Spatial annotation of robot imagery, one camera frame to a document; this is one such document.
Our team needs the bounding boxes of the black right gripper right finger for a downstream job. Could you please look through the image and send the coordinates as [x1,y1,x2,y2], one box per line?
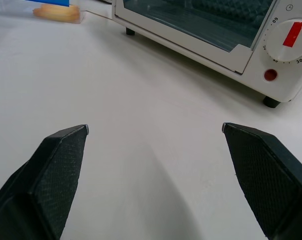
[222,122,302,240]

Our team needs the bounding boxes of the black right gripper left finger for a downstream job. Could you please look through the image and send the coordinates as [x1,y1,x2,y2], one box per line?
[0,124,90,240]

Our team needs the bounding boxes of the white toaster oven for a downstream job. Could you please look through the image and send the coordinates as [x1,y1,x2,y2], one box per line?
[111,0,302,109]

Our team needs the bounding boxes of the glass oven door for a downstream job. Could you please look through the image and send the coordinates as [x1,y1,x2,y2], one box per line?
[114,0,279,75]

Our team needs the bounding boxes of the red indicator light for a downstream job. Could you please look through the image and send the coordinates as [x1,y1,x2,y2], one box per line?
[263,68,278,83]

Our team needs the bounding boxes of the white timer knob red tape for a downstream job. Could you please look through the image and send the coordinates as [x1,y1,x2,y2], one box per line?
[266,18,302,63]

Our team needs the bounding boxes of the bread roll in wrapper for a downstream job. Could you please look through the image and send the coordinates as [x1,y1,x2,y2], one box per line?
[32,3,85,25]

